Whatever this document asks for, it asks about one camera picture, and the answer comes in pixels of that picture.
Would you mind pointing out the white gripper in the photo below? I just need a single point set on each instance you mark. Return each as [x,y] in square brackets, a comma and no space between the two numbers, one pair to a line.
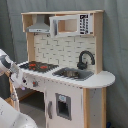
[16,76]

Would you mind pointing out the white oven door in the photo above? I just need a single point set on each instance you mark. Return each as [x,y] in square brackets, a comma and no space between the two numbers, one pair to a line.
[35,110]

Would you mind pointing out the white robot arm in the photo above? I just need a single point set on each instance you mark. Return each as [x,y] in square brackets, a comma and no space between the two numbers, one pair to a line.
[9,116]

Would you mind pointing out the white wooden toy kitchen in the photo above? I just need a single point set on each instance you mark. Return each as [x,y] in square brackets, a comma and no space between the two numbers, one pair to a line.
[65,64]

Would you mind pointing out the right red stove knob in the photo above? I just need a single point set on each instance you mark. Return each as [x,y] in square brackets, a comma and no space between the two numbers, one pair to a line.
[35,84]

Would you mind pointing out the black stovetop red burners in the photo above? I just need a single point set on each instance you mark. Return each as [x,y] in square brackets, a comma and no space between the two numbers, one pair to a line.
[38,66]

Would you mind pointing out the grey backdrop curtain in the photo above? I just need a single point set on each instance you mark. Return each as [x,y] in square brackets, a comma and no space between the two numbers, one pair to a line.
[115,42]

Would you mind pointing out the metal toy sink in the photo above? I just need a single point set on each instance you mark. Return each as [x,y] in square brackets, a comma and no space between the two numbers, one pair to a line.
[73,74]

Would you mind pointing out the white cabinet door dispenser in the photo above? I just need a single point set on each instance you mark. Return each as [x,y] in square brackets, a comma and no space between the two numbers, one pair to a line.
[67,105]

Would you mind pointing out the grey range hood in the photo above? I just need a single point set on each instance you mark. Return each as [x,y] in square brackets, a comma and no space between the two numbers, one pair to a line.
[39,26]

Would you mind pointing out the white microwave door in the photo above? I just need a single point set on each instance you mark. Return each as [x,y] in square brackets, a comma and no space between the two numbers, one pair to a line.
[71,25]

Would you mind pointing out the grey cabinet door handle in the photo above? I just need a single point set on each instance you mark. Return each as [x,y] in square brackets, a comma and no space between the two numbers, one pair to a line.
[50,109]

